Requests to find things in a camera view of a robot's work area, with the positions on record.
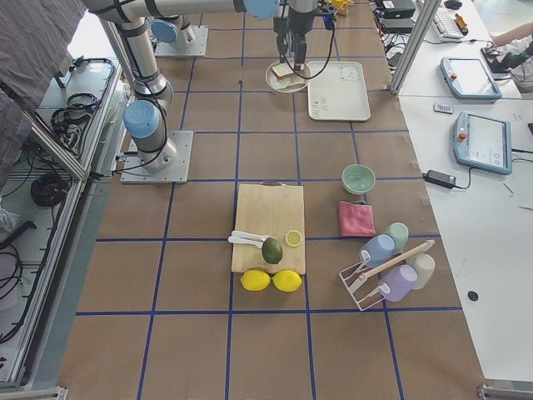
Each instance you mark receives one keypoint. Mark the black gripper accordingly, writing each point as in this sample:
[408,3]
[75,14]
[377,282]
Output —
[301,22]

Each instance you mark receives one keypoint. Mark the bread slice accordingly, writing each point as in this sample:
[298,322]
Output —
[283,70]

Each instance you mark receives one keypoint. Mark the white round plate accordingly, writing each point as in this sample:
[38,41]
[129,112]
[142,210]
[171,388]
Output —
[288,85]

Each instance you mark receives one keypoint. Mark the white bear tray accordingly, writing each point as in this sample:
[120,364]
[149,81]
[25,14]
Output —
[339,93]

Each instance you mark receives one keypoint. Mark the green bowl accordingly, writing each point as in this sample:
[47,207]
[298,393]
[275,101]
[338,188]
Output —
[358,179]

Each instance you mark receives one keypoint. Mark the white keyboard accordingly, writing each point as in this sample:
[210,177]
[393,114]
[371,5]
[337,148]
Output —
[445,27]

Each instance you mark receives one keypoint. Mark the wooden cutting board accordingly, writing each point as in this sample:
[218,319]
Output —
[272,211]

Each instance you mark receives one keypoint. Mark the upper teach pendant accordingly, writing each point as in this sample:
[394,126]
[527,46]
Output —
[469,78]

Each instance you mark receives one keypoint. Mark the teach pendant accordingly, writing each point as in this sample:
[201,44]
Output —
[482,142]
[469,78]

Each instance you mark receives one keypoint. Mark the pink cloth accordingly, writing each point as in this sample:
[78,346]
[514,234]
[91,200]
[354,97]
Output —
[356,220]

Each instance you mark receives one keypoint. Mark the lemon slice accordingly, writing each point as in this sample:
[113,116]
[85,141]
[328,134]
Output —
[293,238]

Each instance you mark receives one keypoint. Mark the small black adapter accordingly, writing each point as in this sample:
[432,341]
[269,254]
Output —
[439,178]

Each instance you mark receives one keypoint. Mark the avocado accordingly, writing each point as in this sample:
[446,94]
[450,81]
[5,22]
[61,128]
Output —
[272,251]

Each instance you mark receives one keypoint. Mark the light green cup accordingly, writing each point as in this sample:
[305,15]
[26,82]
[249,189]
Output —
[399,232]

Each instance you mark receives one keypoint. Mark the lower teach pendant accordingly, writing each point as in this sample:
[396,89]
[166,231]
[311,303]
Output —
[482,142]

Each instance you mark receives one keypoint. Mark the blue cup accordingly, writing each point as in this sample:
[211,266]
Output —
[376,251]

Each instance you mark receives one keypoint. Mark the right yellow lemon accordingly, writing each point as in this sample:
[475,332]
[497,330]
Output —
[287,281]

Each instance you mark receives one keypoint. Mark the yellow lemon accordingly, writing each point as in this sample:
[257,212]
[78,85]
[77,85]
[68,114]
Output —
[287,281]
[255,280]

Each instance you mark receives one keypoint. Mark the left yellow lemon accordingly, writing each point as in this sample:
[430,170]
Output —
[255,280]

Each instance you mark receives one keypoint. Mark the beige cup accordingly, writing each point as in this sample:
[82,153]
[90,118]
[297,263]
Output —
[424,265]

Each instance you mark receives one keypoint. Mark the purple cup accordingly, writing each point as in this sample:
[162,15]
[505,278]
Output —
[398,282]

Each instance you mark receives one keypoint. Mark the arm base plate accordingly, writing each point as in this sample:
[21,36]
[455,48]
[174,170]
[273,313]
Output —
[185,43]
[171,166]

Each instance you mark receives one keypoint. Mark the aluminium frame post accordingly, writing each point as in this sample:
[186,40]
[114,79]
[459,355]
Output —
[417,36]

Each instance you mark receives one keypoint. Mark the white wire cup rack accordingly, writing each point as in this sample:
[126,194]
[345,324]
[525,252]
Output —
[362,282]

